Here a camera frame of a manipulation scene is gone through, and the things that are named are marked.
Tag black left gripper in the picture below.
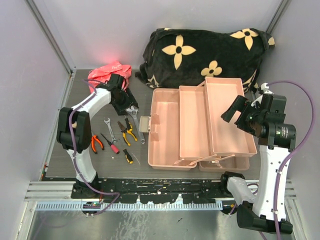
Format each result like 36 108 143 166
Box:
111 87 137 116

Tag silver adjustable wrench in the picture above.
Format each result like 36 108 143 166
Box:
126 105 146 144

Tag yellow handled pliers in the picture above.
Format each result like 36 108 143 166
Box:
117 117 138 147

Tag grey tool box latch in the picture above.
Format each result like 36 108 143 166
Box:
139 116 151 133

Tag silver combination spanner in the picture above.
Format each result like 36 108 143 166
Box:
104 118 118 144

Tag pink plastic tool box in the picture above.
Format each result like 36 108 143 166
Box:
147 77 257 172

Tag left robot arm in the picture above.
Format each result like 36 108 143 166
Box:
56 73 138 198

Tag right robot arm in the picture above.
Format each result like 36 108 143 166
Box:
219 93 297 236

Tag pink plastic bag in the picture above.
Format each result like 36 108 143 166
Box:
88 60 132 83

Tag black floral pillow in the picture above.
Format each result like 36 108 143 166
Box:
135 28 276 92

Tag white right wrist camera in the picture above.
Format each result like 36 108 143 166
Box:
258 82 272 95

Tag orange handled pliers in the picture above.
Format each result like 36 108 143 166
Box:
91 134 105 154

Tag pink handled screwdriver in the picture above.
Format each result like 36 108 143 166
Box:
101 133 120 155

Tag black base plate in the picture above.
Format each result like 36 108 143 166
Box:
70 177 250 205

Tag aluminium frame rail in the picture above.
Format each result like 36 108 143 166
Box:
24 180 298 202

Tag white slotted cable duct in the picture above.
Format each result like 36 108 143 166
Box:
35 201 223 212

